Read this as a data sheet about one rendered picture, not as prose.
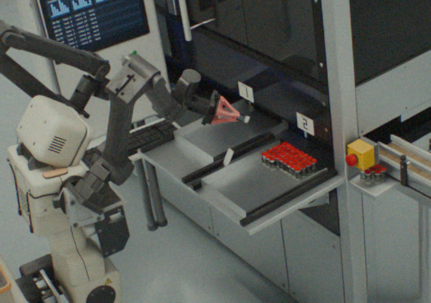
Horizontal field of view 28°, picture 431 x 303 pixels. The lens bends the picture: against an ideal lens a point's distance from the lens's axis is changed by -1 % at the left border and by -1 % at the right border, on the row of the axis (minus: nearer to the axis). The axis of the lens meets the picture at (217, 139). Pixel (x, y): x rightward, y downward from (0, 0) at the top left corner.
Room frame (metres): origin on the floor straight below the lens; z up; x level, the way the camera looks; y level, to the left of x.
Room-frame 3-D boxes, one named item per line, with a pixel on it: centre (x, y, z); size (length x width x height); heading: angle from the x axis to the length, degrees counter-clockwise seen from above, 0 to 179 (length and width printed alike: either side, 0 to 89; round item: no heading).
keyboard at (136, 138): (2.91, 0.34, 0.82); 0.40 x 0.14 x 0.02; 114
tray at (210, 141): (2.76, -0.05, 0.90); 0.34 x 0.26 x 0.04; 120
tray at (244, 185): (2.41, -0.13, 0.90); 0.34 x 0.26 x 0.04; 120
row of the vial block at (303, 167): (2.46, -0.23, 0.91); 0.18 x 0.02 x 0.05; 30
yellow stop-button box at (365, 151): (2.31, -0.46, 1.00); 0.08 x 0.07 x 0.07; 120
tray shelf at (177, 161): (2.58, -0.08, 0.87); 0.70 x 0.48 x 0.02; 30
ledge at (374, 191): (2.32, -0.50, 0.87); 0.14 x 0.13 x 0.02; 120
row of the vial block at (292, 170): (2.45, -0.21, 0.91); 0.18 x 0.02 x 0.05; 30
